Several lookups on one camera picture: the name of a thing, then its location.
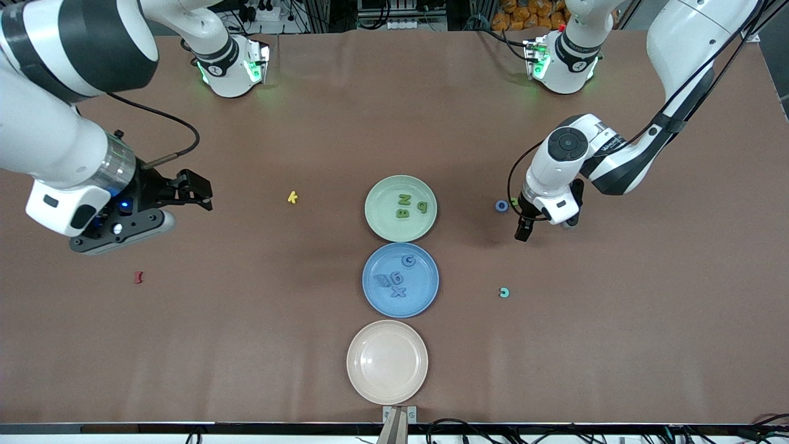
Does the blue plate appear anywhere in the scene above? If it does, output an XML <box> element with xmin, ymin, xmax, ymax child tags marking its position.
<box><xmin>362</xmin><ymin>242</ymin><xmax>440</xmax><ymax>319</ymax></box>

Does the pale green plate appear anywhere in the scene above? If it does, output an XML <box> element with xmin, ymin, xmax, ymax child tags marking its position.
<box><xmin>364</xmin><ymin>175</ymin><xmax>438</xmax><ymax>243</ymax></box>

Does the brown table cover sheet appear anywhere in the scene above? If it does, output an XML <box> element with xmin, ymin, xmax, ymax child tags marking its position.
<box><xmin>0</xmin><ymin>30</ymin><xmax>789</xmax><ymax>426</ymax></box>

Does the white power strip with plugs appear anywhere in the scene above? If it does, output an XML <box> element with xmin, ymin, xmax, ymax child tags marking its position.
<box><xmin>237</xmin><ymin>0</ymin><xmax>281</xmax><ymax>22</ymax></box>

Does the pile of orange objects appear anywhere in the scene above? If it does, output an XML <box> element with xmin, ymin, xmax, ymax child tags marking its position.
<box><xmin>491</xmin><ymin>0</ymin><xmax>571</xmax><ymax>31</ymax></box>

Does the beige plate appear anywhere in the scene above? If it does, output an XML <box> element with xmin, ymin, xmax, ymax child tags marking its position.
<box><xmin>346</xmin><ymin>319</ymin><xmax>429</xmax><ymax>406</ymax></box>

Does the black equipment behind table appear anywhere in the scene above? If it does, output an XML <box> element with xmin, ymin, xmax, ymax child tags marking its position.
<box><xmin>356</xmin><ymin>0</ymin><xmax>449</xmax><ymax>31</ymax></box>

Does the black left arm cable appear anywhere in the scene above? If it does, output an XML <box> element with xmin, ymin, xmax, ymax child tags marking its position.
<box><xmin>507</xmin><ymin>0</ymin><xmax>780</xmax><ymax>221</ymax></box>

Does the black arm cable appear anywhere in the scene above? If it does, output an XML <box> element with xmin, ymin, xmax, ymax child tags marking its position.
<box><xmin>74</xmin><ymin>91</ymin><xmax>201</xmax><ymax>170</ymax></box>
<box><xmin>507</xmin><ymin>0</ymin><xmax>780</xmax><ymax>221</ymax></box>

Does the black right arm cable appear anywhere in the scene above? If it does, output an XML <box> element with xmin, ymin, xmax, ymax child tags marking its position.
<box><xmin>74</xmin><ymin>91</ymin><xmax>201</xmax><ymax>170</ymax></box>

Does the tan camera post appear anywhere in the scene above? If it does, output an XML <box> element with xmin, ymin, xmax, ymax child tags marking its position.
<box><xmin>376</xmin><ymin>409</ymin><xmax>409</xmax><ymax>444</ymax></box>

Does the aluminium frame extrusion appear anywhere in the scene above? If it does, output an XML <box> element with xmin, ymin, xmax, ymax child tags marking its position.
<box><xmin>746</xmin><ymin>0</ymin><xmax>789</xmax><ymax>45</ymax></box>

